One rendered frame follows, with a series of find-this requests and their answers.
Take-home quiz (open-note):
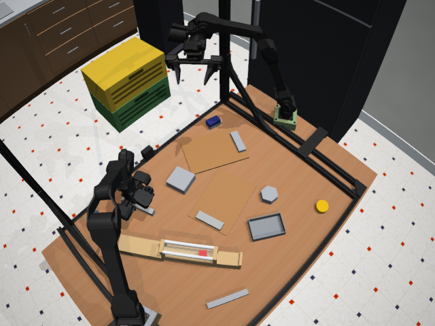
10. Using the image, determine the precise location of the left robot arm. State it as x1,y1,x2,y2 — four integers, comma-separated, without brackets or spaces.
167,12,297,121

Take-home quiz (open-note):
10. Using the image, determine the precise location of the yellow cylinder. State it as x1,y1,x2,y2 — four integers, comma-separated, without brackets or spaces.
315,200,328,214

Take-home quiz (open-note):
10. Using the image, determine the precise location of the grey square stick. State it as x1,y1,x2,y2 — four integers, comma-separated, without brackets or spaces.
207,289,249,309
133,204,155,216

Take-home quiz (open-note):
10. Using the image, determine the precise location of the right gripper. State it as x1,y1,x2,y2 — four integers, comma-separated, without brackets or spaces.
117,170,152,221

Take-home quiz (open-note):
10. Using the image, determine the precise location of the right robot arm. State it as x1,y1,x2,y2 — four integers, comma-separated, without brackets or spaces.
86,149,155,326

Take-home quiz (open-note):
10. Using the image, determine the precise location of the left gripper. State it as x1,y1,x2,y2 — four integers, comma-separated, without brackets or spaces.
164,50,224,86

